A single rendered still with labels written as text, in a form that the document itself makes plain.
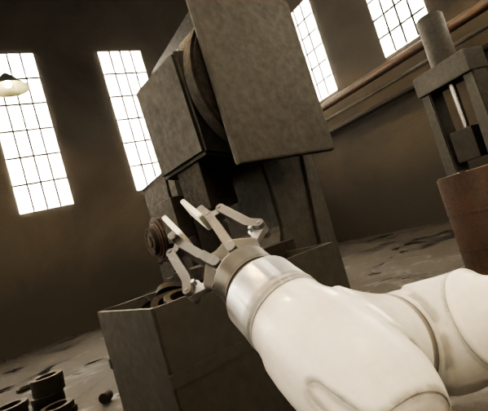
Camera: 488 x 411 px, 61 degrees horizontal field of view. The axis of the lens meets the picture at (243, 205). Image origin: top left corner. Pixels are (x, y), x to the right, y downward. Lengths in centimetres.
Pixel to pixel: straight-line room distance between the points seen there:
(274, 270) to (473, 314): 18
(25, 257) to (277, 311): 900
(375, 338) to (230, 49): 223
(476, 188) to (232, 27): 208
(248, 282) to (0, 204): 913
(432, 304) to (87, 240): 915
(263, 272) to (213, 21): 217
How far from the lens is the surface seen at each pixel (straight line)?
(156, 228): 428
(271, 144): 236
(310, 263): 207
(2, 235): 937
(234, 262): 45
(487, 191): 348
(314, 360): 34
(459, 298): 43
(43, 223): 942
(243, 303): 41
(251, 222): 53
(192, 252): 55
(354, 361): 33
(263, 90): 249
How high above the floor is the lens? 90
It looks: 4 degrees up
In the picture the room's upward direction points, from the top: 17 degrees counter-clockwise
